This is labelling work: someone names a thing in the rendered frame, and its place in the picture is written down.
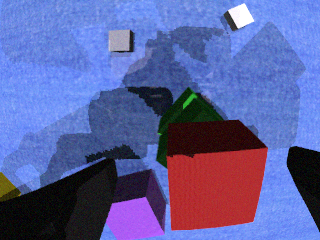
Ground red block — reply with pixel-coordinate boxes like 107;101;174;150
167;120;268;231

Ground purple cube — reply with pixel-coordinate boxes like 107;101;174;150
105;168;167;240

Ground white block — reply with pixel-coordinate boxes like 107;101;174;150
224;3;255;31

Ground small grey block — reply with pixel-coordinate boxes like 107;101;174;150
108;29;133;52

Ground yellow block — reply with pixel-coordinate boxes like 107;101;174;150
0;172;21;201

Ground green block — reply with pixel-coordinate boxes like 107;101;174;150
159;87;223;135
156;97;219;168

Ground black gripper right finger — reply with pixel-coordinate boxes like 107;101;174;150
287;147;320;232

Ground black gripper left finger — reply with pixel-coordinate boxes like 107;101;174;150
0;159;117;240

